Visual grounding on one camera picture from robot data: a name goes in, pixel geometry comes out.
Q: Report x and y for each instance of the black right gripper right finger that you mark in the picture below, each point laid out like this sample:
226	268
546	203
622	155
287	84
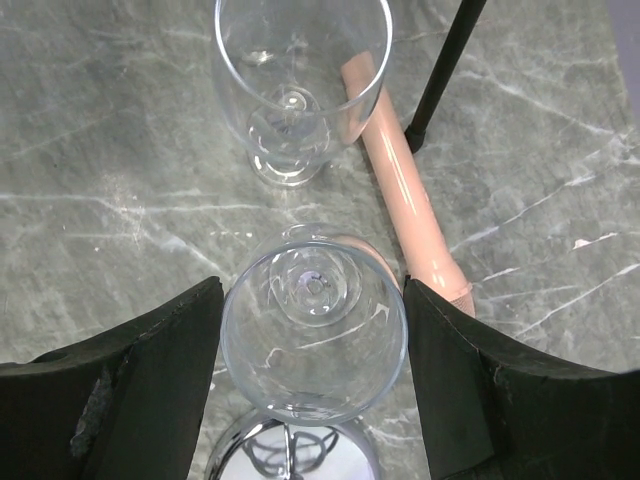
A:
491	407

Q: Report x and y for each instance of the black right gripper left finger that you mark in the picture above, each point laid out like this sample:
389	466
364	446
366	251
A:
127	403

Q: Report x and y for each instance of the clear wine glass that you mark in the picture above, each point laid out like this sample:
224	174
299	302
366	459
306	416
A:
297	81
314	329

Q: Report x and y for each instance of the chrome wine glass rack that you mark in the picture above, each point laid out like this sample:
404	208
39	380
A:
259	447

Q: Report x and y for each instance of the black music stand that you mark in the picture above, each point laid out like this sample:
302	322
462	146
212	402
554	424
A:
461	29

